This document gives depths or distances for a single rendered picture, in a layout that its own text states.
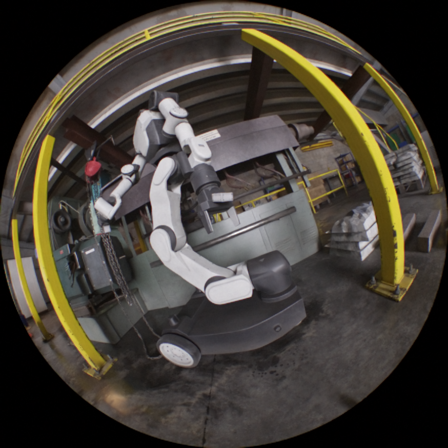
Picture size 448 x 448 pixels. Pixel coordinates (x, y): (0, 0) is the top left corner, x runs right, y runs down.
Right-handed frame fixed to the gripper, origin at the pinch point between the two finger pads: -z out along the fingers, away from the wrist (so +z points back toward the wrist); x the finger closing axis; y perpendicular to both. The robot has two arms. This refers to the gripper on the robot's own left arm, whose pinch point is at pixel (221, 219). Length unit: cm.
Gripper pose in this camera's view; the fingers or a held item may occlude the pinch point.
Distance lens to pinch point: 43.8
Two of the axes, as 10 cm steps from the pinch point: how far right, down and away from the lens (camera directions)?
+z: -3.9, -9.0, 1.9
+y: 5.4, -3.9, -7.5
